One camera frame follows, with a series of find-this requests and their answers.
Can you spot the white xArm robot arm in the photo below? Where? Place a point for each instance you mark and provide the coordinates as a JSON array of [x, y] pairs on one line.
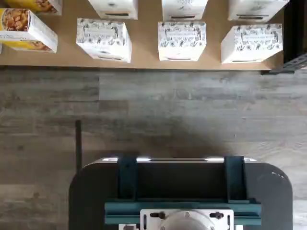
[[189, 221]]

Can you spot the yellow purely elizabeth box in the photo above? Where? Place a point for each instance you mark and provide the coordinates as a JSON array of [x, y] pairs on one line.
[[28, 31], [36, 4]]

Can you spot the purely elizabeth small boxes group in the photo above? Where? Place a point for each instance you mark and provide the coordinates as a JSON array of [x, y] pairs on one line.
[[144, 48]]

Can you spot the white floral pattern carton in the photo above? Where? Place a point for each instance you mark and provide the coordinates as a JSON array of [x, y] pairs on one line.
[[103, 38], [251, 43], [182, 40], [112, 8], [256, 9], [184, 9]]

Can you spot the thin black rod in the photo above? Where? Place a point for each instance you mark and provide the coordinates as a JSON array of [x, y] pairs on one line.
[[78, 143]]

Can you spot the dark robot cart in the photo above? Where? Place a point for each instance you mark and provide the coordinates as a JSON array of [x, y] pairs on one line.
[[96, 191]]

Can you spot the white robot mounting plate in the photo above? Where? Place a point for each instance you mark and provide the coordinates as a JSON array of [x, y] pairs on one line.
[[148, 222]]

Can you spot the teal metal bracket frame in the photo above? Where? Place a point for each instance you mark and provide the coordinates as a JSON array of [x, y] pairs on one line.
[[127, 177]]

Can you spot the black metal rack frame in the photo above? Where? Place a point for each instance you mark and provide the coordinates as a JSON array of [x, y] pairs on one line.
[[295, 28]]

